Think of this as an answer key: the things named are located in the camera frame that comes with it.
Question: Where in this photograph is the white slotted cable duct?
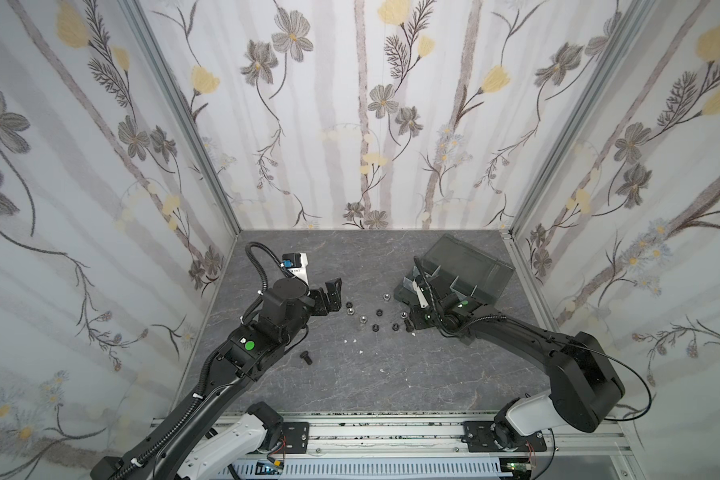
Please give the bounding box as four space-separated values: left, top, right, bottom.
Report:
233 457 513 479

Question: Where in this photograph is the grey compartment organizer box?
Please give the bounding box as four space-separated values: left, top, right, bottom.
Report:
419 234 514 305

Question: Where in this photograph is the black screw lower left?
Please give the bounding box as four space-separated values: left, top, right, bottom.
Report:
299 351 313 365

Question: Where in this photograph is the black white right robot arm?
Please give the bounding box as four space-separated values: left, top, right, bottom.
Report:
411 257 650 451

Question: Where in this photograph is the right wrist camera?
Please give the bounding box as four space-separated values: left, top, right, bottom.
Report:
412 281 430 309

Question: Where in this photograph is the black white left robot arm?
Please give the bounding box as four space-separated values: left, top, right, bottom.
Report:
90 241 343 479

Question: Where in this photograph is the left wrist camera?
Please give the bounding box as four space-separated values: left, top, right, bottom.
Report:
281 252 309 283

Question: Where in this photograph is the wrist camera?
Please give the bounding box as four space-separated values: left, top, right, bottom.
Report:
281 252 309 283
412 281 430 309

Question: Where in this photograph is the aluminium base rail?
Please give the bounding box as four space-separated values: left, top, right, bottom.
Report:
137 411 637 480

